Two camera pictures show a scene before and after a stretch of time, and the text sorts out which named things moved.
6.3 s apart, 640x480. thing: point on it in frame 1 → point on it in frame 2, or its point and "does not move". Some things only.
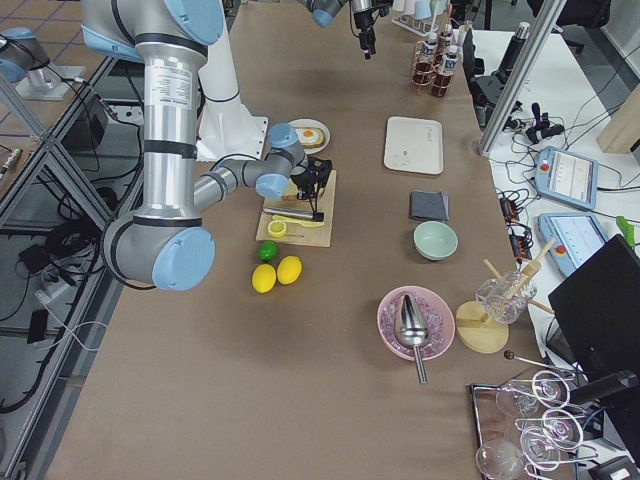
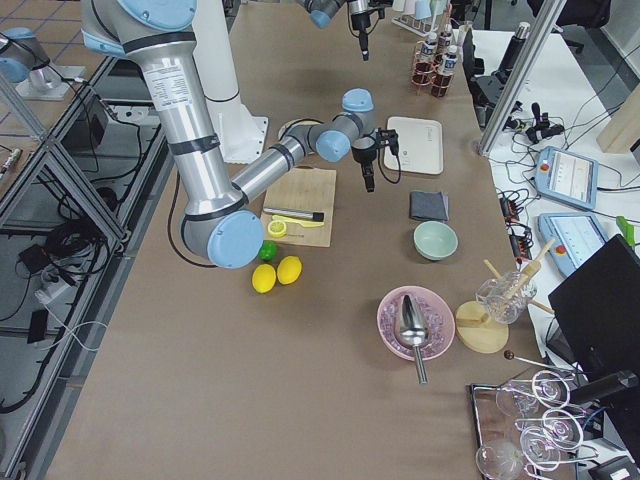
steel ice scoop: (413, 331) does not move
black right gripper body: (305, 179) → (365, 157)
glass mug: (505, 298) does not move
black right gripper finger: (305, 193) → (369, 176)
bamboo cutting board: (319, 235) does not move
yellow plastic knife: (298, 221) does not move
